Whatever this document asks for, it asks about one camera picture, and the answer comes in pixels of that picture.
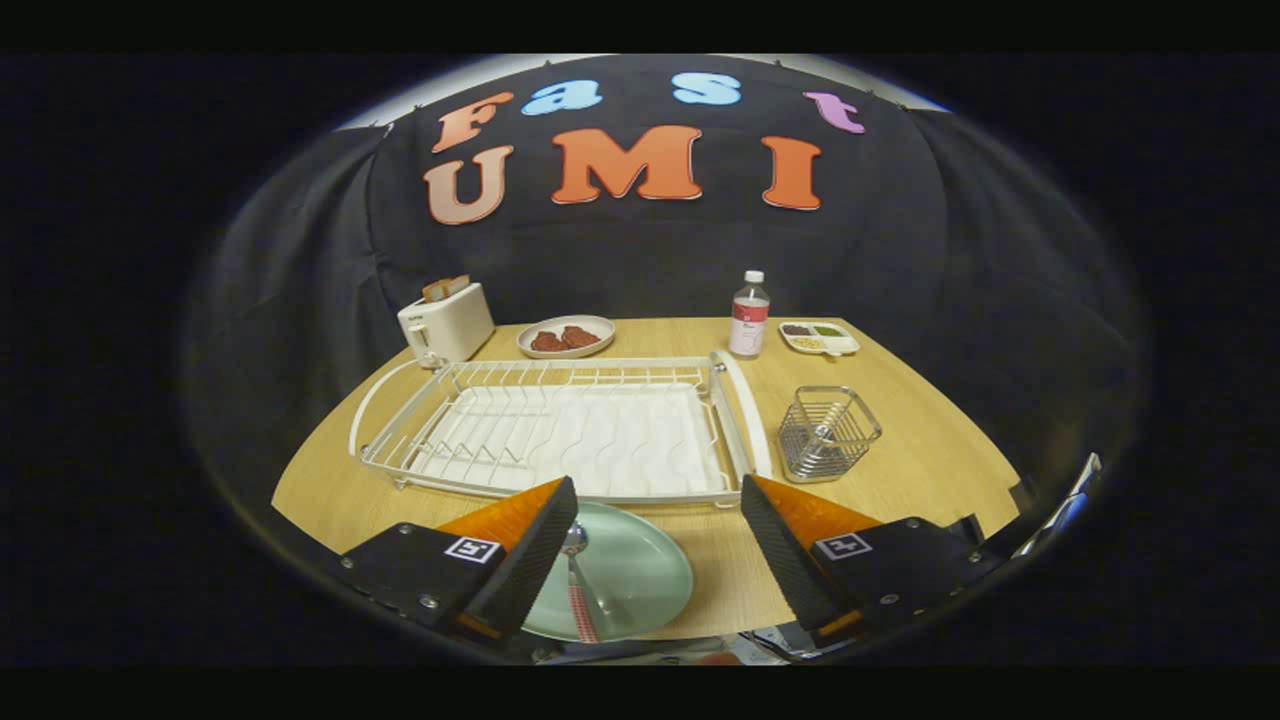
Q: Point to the white and blue object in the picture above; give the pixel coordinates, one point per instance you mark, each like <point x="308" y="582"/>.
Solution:
<point x="1060" y="505"/>

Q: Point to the white divided snack tray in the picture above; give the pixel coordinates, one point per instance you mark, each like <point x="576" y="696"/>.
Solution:
<point x="840" y="345"/>

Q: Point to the clear bottle red label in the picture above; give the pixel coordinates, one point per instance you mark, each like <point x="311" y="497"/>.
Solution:
<point x="748" y="325"/>

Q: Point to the reddish brown meat piece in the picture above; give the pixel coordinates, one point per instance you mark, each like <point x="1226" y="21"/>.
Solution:
<point x="548" y="342"/>
<point x="580" y="336"/>

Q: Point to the light green plate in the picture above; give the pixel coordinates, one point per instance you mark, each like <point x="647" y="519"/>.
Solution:
<point x="645" y="580"/>

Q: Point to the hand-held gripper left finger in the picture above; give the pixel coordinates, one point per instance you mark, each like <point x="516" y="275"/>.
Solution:
<point x="520" y="560"/>

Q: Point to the white toaster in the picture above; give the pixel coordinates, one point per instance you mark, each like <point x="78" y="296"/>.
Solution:
<point x="450" y="325"/>

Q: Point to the beige oval plate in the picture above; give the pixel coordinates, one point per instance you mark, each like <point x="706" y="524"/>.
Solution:
<point x="600" y="348"/>

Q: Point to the brown toast slice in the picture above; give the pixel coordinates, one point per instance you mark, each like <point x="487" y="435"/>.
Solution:
<point x="445" y="288"/>

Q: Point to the black backdrop cloth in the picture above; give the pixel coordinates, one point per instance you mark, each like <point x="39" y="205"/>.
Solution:
<point x="950" y="250"/>

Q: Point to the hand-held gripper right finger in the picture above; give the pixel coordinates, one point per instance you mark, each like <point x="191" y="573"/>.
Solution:
<point x="790" y="560"/>

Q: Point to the black chair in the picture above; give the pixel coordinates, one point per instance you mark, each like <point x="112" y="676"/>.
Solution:
<point x="1022" y="498"/>

